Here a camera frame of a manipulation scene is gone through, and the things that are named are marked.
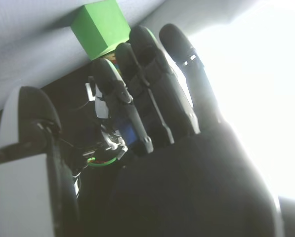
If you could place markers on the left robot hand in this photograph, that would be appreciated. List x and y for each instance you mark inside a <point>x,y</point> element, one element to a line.
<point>186,185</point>

